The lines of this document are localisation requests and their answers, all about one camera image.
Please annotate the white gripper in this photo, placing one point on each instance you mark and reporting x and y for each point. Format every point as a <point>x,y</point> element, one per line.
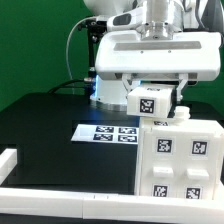
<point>192,56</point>

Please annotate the white cabinet top block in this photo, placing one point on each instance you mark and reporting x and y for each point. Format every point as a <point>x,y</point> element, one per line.
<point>150,100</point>

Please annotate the white cabinet body box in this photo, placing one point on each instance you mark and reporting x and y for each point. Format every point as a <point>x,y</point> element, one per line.
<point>182,127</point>

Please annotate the white door panel with tags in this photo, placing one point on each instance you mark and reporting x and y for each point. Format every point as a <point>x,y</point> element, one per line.
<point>198,176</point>

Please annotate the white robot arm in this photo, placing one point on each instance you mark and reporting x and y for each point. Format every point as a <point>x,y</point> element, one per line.
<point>163,18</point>

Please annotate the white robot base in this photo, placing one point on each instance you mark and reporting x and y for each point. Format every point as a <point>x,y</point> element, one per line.
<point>109,95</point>

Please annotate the white sheet with tags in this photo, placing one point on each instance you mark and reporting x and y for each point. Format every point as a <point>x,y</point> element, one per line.
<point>106,134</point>

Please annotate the white obstacle fence left piece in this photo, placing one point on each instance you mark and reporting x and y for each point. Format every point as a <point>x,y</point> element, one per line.
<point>8,161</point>

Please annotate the white obstacle fence front bar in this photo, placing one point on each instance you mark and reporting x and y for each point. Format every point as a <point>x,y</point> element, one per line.
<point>111,206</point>

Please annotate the black camera on stand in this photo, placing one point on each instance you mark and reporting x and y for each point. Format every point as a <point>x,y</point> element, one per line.
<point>95,26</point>

